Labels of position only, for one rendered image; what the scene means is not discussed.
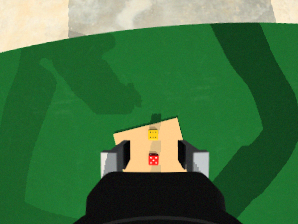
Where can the cream square mat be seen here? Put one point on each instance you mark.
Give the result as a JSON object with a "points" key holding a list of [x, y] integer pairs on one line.
{"points": [[166, 146]]}

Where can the red die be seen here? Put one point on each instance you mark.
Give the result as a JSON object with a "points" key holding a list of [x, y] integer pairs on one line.
{"points": [[153, 158]]}

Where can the yellow die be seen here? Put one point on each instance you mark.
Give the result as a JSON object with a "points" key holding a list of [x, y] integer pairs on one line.
{"points": [[153, 134]]}

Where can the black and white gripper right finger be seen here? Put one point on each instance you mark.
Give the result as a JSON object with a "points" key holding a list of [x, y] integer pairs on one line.
{"points": [[193, 159]]}

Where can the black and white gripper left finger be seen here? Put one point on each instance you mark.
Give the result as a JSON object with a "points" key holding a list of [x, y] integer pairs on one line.
{"points": [[116, 159]]}

